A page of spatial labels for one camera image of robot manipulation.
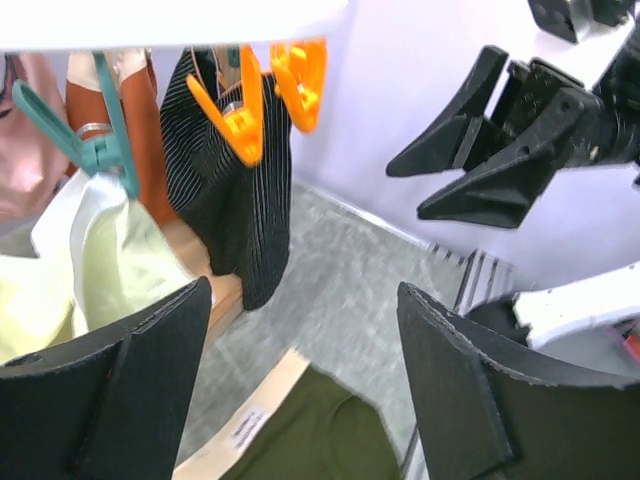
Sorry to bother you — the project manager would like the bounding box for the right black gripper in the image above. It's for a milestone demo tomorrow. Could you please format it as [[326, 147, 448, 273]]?
[[386, 45, 639, 229]]

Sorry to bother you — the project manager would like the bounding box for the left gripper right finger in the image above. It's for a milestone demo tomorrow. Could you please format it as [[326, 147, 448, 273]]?
[[397, 283, 639, 479]]

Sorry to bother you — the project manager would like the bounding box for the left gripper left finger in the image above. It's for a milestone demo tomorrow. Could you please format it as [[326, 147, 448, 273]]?
[[1, 277, 212, 479]]

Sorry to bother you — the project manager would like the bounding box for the olive green underwear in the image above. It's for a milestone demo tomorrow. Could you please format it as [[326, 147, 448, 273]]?
[[173, 350, 403, 480]]

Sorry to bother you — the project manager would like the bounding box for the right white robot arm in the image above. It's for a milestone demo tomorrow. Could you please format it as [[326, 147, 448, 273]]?
[[386, 34, 639, 349]]

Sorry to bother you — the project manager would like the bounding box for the pale green hanging underwear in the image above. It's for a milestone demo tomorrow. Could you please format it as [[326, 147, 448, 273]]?
[[1, 173, 194, 362]]

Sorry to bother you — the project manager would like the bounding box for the black striped hanging underwear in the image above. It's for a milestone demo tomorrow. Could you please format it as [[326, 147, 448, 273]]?
[[160, 48, 292, 311]]

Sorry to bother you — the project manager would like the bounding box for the pink hanging underwear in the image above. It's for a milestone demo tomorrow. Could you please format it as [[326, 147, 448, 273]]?
[[1, 53, 69, 221]]

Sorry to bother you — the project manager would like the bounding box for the rust orange hanging underwear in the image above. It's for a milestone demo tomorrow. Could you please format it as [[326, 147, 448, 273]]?
[[66, 48, 177, 226]]

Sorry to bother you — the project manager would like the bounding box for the white round clip hanger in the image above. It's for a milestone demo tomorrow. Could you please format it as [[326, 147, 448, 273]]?
[[1, 1, 348, 52]]

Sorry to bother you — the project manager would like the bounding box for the wooden clothes rack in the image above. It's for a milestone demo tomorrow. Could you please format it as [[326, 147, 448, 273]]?
[[161, 220, 243, 343]]

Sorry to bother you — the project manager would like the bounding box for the aluminium mounting rail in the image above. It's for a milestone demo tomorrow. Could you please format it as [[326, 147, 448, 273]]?
[[428, 245, 517, 315]]

